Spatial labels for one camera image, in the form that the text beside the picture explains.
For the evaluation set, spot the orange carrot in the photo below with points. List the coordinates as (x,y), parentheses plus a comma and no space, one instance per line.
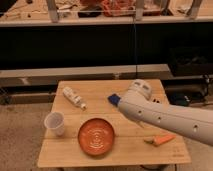
(159,140)

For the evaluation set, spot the white plastic bottle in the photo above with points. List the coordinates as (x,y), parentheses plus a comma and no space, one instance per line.
(74,98)

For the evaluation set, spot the blue sponge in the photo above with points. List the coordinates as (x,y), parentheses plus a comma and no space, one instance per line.
(114,99)

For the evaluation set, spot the metal shelf rail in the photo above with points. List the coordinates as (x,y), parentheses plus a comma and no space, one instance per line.
(51,76)

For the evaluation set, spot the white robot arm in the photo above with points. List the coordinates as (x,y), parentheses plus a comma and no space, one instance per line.
(193,123)

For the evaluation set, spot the red object on shelf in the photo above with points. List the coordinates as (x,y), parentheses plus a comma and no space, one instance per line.
(115,8)

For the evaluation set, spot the wooden table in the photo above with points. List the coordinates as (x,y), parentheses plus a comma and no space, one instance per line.
(129,147)

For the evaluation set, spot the orange ceramic bowl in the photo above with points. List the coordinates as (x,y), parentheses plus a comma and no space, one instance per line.
(96,137)

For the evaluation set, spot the white plastic cup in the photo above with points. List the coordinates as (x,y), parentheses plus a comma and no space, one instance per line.
(54,122)

